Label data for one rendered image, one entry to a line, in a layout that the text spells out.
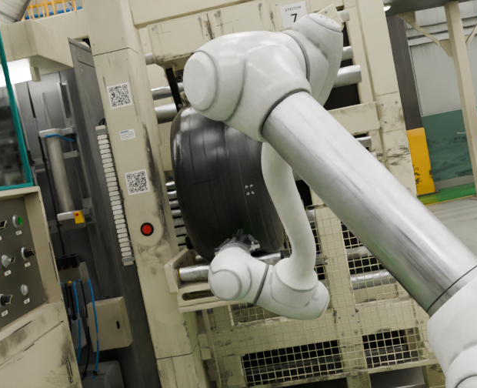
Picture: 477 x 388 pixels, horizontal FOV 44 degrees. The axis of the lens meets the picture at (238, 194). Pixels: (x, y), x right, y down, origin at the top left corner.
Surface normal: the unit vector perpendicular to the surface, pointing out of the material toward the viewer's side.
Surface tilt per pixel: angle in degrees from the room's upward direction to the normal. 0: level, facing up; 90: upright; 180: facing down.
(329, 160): 70
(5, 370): 90
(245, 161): 80
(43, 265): 90
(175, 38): 90
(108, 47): 90
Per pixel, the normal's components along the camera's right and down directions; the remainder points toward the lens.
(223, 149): -0.17, -0.26
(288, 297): -0.20, 0.43
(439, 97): 0.06, 0.04
